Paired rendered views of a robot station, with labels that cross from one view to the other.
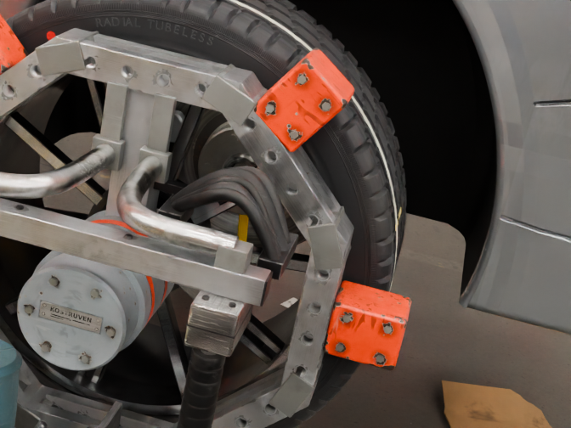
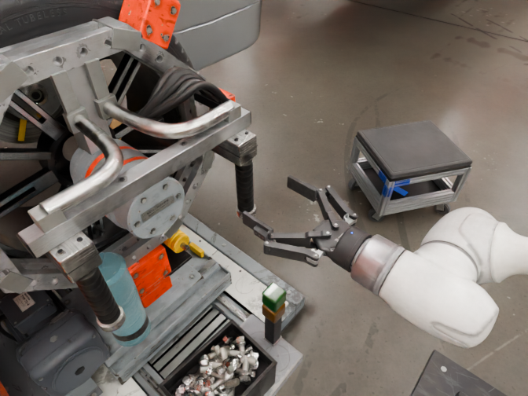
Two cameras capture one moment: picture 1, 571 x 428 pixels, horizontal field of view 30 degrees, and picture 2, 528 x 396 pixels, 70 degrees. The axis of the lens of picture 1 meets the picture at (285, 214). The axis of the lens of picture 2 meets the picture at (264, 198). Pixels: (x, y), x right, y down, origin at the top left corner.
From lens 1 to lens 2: 0.79 m
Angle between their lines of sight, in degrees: 51
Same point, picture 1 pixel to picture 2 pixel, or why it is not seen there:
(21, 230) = (137, 188)
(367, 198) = (181, 53)
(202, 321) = (245, 149)
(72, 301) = (155, 200)
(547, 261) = (189, 42)
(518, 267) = not seen: hidden behind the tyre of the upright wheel
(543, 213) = (180, 22)
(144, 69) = (67, 52)
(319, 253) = not seen: hidden behind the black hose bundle
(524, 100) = not seen: outside the picture
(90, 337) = (170, 207)
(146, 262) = (203, 148)
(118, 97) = (64, 81)
